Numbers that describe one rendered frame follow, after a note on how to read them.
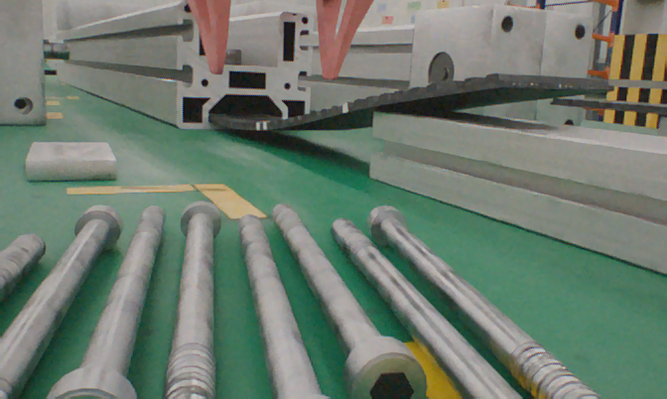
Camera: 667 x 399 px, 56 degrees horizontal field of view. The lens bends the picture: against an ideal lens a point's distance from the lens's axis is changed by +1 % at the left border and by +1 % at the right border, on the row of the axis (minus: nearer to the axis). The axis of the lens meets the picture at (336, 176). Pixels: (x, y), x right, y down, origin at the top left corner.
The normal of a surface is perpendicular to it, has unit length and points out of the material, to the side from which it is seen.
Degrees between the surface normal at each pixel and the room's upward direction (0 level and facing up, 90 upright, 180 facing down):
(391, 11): 90
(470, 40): 90
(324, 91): 90
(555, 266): 0
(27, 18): 90
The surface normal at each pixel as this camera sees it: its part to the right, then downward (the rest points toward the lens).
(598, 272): 0.05, -0.98
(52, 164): 0.39, 0.18
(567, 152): -0.88, 0.04
